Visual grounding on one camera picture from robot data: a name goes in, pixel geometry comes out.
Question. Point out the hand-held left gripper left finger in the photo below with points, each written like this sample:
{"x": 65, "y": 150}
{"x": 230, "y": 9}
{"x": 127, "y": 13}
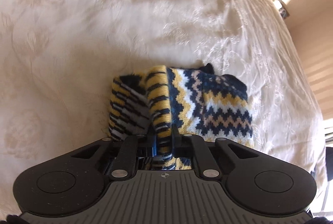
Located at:
{"x": 152, "y": 147}

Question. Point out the navy yellow patterned knit sweater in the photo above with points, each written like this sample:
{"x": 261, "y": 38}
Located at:
{"x": 208, "y": 107}

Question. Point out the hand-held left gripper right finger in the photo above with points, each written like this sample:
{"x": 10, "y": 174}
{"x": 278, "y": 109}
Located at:
{"x": 174, "y": 144}

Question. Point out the cream embroidered bedspread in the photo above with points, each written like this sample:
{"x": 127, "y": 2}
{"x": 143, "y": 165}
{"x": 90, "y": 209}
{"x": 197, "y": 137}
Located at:
{"x": 104, "y": 31}

